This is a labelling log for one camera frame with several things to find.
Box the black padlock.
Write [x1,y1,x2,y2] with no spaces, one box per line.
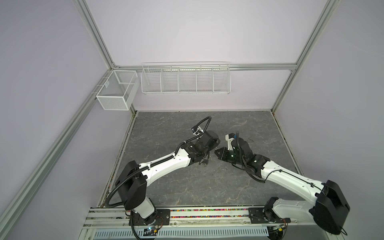
[203,160,210,167]

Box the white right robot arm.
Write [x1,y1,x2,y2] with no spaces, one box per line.
[215,134,351,235]

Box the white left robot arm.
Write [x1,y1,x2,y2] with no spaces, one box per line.
[104,116,220,225]

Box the white mesh box basket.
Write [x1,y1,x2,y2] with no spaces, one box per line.
[96,70,140,111]

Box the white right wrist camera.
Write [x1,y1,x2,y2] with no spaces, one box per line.
[225,133,237,151]

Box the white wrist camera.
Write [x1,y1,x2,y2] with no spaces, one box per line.
[192,126,204,136]
[225,133,237,151]

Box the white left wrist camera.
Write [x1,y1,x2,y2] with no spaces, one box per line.
[192,126,204,136]

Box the long white wire basket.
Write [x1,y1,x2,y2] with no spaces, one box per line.
[141,62,232,95]

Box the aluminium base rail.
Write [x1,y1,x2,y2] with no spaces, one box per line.
[78,206,345,240]

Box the aluminium frame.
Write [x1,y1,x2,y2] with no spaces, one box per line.
[1,1,340,240]

